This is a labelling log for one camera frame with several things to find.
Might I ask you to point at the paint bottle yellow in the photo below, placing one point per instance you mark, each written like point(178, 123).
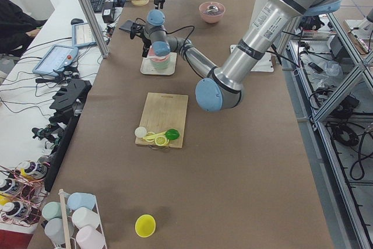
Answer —
point(34, 170)

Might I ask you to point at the computer mouse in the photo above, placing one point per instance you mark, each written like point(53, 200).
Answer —
point(76, 21)

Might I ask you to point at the large pink bowl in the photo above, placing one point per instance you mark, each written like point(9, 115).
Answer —
point(211, 19)

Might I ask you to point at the grey folded cloth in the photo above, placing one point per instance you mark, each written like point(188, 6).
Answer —
point(127, 26)

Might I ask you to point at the white plastic cup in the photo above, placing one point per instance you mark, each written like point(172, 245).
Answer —
point(85, 217)

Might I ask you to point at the white steamed bun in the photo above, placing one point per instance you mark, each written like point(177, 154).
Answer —
point(140, 132)

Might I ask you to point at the aluminium frame post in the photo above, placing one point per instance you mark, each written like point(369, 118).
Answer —
point(94, 26)

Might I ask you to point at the metal ice scoop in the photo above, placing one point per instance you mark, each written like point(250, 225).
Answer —
point(212, 10)

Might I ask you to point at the paint bottle lower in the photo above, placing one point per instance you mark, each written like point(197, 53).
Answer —
point(16, 210)

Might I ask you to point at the paint bottle middle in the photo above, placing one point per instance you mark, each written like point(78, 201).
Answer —
point(11, 187)

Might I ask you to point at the black power adapter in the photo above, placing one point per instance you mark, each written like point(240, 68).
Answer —
point(108, 12)

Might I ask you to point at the cream serving tray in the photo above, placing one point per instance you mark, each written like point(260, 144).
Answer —
point(147, 67)

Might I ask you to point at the lemon slice near lime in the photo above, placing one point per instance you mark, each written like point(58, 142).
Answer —
point(161, 140)

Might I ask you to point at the blue plastic cup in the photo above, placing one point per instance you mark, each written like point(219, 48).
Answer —
point(80, 199)

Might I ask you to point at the bamboo cutting board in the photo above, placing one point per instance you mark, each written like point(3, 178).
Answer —
point(163, 111)

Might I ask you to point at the stacked green bowls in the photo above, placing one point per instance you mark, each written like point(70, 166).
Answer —
point(160, 64)

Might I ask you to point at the yellow plastic knife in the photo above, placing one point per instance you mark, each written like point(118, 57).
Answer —
point(150, 138)

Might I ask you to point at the green plastic cup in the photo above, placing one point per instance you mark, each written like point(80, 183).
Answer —
point(52, 210)

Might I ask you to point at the blue teach pendant tablet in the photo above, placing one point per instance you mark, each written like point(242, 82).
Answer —
point(55, 60)

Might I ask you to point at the small pink bowl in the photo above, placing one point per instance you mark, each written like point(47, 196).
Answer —
point(156, 58)

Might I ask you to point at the green lime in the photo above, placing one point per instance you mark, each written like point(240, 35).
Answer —
point(172, 134)

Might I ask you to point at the grey plastic cup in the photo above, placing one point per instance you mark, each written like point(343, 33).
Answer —
point(54, 230)

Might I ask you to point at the pink plastic cup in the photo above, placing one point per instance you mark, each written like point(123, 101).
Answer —
point(88, 237)

